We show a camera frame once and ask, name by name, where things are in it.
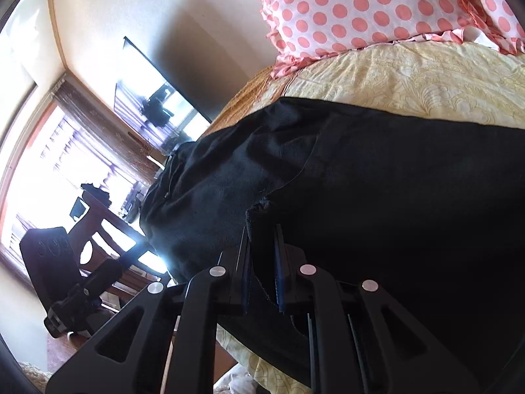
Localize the beige rug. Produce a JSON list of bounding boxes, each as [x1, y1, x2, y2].
[[14, 360, 52, 394]]

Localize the white crumpled cloth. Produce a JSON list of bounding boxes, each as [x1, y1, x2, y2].
[[213, 371, 257, 394]]

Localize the orange bed sheet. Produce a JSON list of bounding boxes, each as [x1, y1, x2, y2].
[[204, 69, 288, 134]]

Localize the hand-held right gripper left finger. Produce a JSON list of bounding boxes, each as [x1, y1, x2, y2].
[[45, 227, 252, 394]]

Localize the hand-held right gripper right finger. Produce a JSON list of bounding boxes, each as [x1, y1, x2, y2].
[[274, 222, 481, 394]]

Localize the dark wooden cabinet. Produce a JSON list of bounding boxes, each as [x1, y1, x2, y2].
[[51, 72, 167, 185]]

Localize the black office chair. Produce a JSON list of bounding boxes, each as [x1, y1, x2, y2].
[[19, 226, 126, 339]]

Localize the wooden chair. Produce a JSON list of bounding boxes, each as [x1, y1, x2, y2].
[[68, 183, 175, 292]]

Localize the black pants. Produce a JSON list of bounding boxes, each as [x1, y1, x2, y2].
[[138, 96, 525, 394]]

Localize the wall television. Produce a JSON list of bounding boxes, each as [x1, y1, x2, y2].
[[112, 36, 212, 153]]

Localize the yellow patterned bedspread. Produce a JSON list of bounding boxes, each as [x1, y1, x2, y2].
[[213, 43, 525, 394]]

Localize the pink polka dot pillow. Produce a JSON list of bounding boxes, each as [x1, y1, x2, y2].
[[468, 0, 525, 55], [222, 0, 489, 79]]

